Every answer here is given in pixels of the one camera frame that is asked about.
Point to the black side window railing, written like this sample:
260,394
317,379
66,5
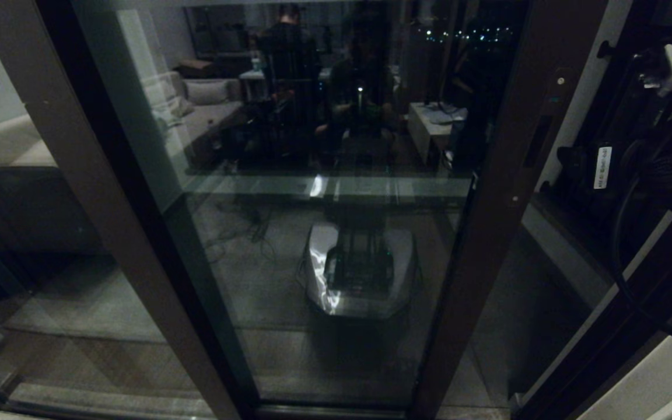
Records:
610,50

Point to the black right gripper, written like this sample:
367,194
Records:
633,169

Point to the brown framed sliding glass door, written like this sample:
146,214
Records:
487,233

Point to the brown framed fixed glass panel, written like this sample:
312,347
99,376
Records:
79,175

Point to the dark brown door jamb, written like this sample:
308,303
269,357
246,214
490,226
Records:
622,361

